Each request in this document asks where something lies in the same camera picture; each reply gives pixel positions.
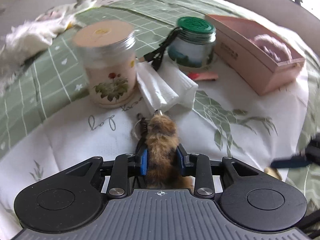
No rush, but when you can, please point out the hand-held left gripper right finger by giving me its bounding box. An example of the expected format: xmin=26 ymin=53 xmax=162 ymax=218
xmin=176 ymin=144 xmax=261 ymax=196

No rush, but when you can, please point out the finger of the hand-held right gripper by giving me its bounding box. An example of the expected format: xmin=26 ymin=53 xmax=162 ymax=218
xmin=271 ymin=154 xmax=313 ymax=169

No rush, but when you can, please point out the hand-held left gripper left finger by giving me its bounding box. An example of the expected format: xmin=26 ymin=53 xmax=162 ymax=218
xmin=65 ymin=147 xmax=149 ymax=198

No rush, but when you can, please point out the brown furry keychain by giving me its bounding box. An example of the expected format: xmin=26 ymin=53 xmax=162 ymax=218
xmin=144 ymin=112 xmax=193 ymax=189

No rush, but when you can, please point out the pink cardboard box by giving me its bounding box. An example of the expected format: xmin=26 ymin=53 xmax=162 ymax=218
xmin=204 ymin=14 xmax=307 ymax=96

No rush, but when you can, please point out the pink purple plush toy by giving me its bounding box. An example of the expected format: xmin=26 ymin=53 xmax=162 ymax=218
xmin=249 ymin=33 xmax=293 ymax=63

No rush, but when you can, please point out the tan soft object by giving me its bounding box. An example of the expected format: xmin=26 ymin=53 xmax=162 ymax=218
xmin=264 ymin=167 xmax=282 ymax=181

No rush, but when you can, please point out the green white printed bed cover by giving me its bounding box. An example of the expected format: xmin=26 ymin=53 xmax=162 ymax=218
xmin=0 ymin=0 xmax=320 ymax=240

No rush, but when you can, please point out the white folded tissue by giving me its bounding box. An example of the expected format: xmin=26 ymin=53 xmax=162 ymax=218
xmin=136 ymin=61 xmax=198 ymax=113

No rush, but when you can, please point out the red flat packet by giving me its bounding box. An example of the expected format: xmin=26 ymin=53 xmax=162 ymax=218
xmin=187 ymin=71 xmax=219 ymax=82

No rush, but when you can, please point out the floral jar with wooden lid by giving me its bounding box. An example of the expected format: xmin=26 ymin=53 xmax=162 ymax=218
xmin=72 ymin=20 xmax=137 ymax=109

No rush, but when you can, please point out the green lid glass jar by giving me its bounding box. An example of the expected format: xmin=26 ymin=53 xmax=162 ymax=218
xmin=167 ymin=16 xmax=217 ymax=73

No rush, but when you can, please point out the white fluffy cloth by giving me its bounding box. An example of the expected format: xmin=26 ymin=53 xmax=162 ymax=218
xmin=0 ymin=14 xmax=77 ymax=94

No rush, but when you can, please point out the white plush towel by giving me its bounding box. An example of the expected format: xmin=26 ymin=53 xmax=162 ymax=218
xmin=74 ymin=0 xmax=99 ymax=11

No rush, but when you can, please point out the black cable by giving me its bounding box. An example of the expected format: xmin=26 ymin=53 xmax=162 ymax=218
xmin=143 ymin=27 xmax=183 ymax=71

